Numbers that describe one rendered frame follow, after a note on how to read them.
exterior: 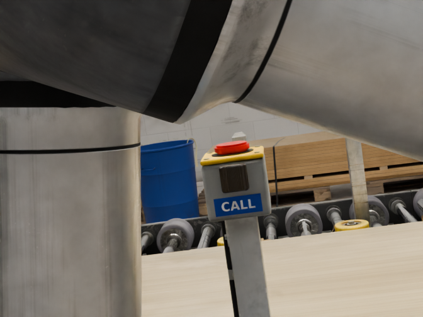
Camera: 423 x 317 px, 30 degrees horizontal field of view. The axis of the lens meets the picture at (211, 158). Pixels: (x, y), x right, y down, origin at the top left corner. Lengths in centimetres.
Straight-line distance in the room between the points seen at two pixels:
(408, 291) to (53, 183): 104
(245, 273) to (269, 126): 722
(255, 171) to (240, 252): 10
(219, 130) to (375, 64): 787
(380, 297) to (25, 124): 103
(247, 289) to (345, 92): 63
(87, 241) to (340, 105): 16
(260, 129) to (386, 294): 679
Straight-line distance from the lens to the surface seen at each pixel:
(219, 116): 815
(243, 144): 88
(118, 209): 42
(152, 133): 828
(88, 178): 41
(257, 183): 86
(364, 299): 136
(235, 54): 28
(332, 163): 682
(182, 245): 244
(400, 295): 136
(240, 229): 89
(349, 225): 189
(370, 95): 30
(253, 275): 90
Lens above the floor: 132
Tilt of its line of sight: 7 degrees down
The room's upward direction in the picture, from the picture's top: 8 degrees counter-clockwise
